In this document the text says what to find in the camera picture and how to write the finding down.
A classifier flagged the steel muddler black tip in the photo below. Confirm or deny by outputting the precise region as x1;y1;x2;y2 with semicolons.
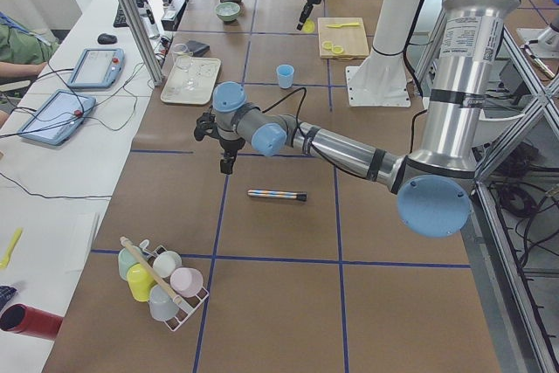
247;190;307;202

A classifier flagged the light blue cup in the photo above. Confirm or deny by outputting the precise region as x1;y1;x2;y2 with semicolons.
276;64;294;89

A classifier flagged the white cup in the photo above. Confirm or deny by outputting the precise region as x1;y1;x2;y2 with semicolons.
153;251;182;279

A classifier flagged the green cup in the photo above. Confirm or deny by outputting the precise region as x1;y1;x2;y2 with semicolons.
117;248;138;280

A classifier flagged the pink cup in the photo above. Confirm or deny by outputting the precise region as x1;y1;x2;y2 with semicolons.
169;267;204;298

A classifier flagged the white cup rack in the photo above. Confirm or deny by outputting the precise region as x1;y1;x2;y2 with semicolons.
140;239;209;331

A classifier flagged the yellow cup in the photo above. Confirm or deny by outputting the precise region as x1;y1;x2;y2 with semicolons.
126;263;155;302

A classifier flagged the grey cup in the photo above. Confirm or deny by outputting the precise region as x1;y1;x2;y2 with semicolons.
148;285;179;321

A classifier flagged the cream bear tray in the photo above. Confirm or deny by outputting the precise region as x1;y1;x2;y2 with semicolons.
160;58;221;106

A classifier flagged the wooden cutting board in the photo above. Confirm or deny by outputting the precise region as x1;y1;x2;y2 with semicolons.
318;17;370;59

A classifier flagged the yellow plastic knife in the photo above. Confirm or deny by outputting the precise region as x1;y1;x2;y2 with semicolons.
326;22;361;29

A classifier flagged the clear wine glass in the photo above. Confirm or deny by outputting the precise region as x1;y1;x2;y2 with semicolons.
171;44;196;90

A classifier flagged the grey folded cloth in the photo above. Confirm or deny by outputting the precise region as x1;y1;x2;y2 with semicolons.
185;40;210;57

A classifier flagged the green bowl of ice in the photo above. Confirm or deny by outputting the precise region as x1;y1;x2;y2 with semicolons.
214;2;241;23

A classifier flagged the far teach pendant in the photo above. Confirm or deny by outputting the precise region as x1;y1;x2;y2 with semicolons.
66;48;125;90

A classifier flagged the teach pendant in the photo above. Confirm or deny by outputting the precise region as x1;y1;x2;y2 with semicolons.
66;48;125;90
17;89;97;146

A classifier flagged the black computer mouse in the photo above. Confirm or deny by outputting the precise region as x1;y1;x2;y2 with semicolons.
97;33;118;45

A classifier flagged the wooden rod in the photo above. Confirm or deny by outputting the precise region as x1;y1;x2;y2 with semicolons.
120;236;182;306

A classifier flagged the black keyboard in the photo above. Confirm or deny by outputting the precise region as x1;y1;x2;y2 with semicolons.
113;0;148;28

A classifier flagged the near teach pendant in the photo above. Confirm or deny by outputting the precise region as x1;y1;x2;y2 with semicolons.
17;89;97;146

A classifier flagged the red cylinder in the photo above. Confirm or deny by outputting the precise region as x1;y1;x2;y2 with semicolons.
1;304;64;341

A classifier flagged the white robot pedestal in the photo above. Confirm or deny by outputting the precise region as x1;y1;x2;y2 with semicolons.
346;0;420;107

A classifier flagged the aluminium frame post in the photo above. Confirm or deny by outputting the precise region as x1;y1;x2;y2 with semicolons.
118;0;164;86

